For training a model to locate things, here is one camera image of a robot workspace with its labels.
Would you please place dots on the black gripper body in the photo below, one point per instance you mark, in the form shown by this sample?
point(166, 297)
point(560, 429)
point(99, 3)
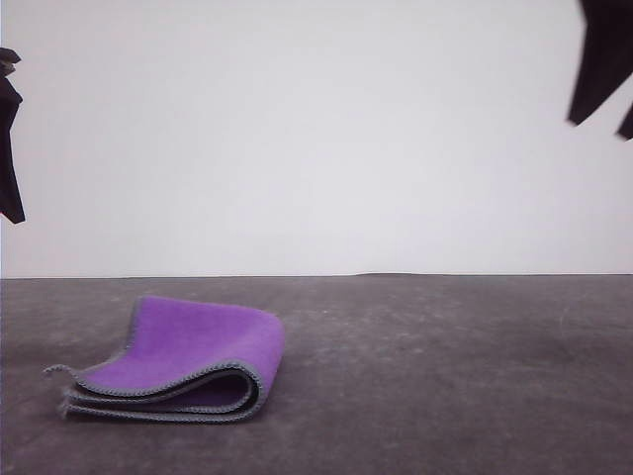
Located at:
point(7, 60)

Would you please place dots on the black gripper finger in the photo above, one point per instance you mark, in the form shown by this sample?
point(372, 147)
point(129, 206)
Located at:
point(7, 163)
point(628, 126)
point(603, 54)

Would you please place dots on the purple towel with grey hem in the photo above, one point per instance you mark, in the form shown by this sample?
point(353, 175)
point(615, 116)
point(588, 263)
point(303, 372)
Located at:
point(198, 341)

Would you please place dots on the grey table cloth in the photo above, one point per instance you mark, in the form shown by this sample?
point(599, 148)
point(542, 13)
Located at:
point(494, 376)

